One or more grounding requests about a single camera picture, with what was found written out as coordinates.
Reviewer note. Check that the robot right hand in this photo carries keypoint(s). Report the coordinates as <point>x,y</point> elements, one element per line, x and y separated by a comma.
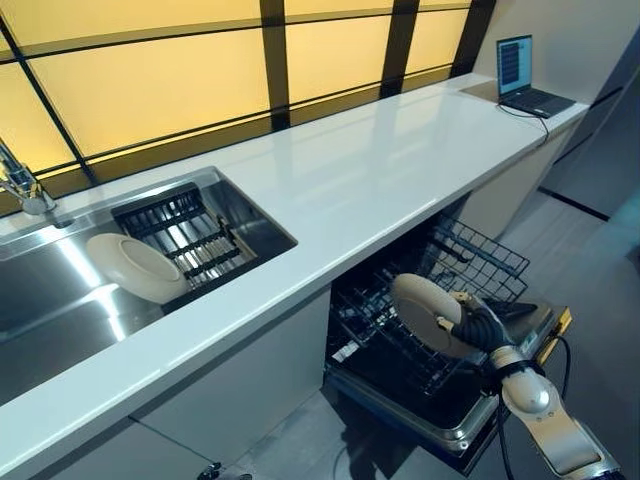
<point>487,330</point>

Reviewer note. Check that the beige round plate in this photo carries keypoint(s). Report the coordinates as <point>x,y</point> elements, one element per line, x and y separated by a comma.
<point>135,270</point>
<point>420,310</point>

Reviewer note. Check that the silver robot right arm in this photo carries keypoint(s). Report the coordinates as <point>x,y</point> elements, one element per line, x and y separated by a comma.
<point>535,395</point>

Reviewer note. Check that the white kitchen base cabinet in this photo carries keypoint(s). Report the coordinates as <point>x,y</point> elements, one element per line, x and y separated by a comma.
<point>225,375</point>

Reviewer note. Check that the dark open laptop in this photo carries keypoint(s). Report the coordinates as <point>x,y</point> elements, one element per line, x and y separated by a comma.
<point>515,65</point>

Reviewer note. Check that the black sink drying rack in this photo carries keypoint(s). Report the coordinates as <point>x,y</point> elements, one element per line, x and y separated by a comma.
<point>165,220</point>

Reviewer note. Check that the stainless steel kitchen sink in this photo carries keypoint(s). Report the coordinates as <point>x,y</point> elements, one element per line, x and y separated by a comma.
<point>50,285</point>

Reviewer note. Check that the chrome gooseneck kitchen faucet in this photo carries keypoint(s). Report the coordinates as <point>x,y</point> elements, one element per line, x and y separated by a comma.
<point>25,190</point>

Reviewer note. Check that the yellow backlit lattice wall panel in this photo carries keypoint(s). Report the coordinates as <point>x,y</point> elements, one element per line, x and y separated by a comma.
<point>150,85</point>

